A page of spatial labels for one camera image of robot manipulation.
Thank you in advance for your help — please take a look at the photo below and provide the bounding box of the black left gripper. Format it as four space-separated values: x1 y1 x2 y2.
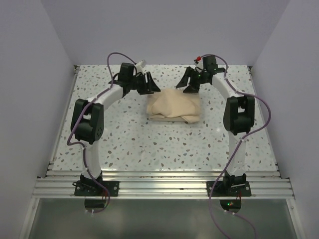
129 72 160 95

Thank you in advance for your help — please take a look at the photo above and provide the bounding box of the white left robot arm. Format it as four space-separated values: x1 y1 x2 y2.
67 60 160 196

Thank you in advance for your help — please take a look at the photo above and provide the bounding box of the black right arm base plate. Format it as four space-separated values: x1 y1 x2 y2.
206 181 252 197

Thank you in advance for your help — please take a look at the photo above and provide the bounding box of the beige cloth mat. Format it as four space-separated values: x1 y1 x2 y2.
147 88 202 123

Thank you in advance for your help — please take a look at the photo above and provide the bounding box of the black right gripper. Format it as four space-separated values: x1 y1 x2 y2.
176 67 208 94

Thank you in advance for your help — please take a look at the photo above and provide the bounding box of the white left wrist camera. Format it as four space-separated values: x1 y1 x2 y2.
135 60 146 73

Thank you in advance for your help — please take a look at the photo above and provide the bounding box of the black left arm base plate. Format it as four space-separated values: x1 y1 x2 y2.
72 175 120 197

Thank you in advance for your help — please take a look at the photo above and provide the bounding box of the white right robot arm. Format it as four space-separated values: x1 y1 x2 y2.
176 54 255 196

